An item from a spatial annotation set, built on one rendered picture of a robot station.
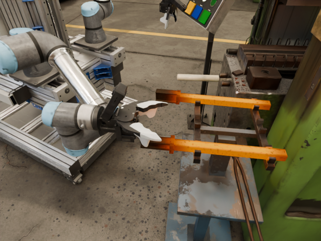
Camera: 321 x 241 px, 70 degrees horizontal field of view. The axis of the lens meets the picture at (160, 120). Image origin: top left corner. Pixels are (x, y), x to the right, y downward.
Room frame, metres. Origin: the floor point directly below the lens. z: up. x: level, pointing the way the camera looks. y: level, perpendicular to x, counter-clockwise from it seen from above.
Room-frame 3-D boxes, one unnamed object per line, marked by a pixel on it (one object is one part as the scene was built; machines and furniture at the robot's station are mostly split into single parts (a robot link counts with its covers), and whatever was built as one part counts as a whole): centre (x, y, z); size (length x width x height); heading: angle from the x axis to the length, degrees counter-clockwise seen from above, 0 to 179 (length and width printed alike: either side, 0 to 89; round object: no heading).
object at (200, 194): (0.57, -0.23, 0.69); 0.40 x 0.30 x 0.02; 173
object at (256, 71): (0.87, -0.45, 0.95); 0.12 x 0.08 x 0.06; 86
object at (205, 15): (1.48, -0.28, 1.01); 0.07 x 0.05 x 0.07; 21
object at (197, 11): (1.57, -0.24, 1.01); 0.07 x 0.05 x 0.07; 21
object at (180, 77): (1.40, -0.34, 0.62); 0.44 x 0.05 x 0.05; 86
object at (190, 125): (1.61, -0.36, 0.05); 0.22 x 0.22 x 0.09; 86
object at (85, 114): (0.50, 0.20, 1.04); 0.08 x 0.05 x 0.08; 173
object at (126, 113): (0.49, 0.12, 1.03); 0.12 x 0.08 x 0.09; 83
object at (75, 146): (0.52, 0.27, 0.94); 0.11 x 0.08 x 0.11; 133
